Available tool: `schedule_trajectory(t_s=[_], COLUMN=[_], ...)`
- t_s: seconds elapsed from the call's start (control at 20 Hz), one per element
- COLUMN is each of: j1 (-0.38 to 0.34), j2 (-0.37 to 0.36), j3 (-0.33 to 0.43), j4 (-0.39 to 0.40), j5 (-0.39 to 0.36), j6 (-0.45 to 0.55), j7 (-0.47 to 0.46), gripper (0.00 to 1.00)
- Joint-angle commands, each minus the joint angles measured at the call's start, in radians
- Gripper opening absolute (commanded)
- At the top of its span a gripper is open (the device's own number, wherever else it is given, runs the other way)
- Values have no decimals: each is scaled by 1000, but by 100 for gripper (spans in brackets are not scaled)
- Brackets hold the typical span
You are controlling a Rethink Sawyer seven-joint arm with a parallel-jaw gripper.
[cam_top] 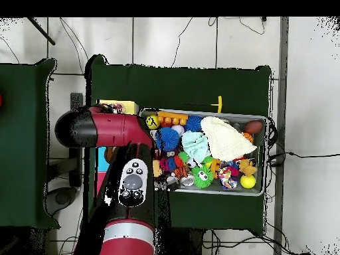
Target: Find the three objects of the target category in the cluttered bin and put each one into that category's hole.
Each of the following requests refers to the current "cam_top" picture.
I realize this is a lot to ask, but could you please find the multicolour print cloth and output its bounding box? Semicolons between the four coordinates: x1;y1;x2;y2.
110;102;126;114

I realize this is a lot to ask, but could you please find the wooden box with three holes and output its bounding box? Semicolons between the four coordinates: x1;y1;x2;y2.
96;99;139;195

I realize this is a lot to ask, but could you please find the shallow silver mesh bin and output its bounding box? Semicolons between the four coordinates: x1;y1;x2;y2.
139;108;268;197

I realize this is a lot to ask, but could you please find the large blue spiky ball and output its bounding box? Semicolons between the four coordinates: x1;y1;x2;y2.
154;126;181;151

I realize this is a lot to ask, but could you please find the white baseball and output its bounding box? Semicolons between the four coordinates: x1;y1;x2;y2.
171;124;185;137

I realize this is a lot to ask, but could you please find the orange toy building brick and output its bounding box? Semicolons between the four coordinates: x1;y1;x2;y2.
156;111;189;127

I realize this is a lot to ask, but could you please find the light blue waffle cloth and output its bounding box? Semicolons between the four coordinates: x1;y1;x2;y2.
181;130;211;164

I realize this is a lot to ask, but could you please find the yellow smiley face ball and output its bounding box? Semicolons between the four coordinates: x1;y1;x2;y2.
145;114;161;130

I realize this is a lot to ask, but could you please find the small blue spiky ball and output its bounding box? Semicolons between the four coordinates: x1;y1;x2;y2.
184;115;203;133

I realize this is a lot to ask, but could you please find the green spiky ball with eyes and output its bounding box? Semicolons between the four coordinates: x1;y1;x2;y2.
191;165;214;189

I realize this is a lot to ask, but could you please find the cream waffle cloth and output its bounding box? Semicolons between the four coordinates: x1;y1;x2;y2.
200;116;258;162

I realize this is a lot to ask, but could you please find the dark green table cloth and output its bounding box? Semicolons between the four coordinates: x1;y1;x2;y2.
84;54;273;236
0;58;60;230

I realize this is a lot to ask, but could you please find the brown plush toy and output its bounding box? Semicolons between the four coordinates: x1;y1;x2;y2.
237;158;258;177

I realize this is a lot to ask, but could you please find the black panel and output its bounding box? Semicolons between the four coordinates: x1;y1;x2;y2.
69;92;85;187

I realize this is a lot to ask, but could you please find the dark rounded stand base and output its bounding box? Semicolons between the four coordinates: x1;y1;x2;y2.
44;186;80;216

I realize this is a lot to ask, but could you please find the black rod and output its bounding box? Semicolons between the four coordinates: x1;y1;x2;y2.
26;17;56;46

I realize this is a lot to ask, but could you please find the yellow T-handle hex key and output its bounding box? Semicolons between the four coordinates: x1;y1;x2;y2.
181;95;223;114

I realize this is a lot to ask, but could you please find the thin black cable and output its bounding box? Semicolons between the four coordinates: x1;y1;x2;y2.
171;17;194;68

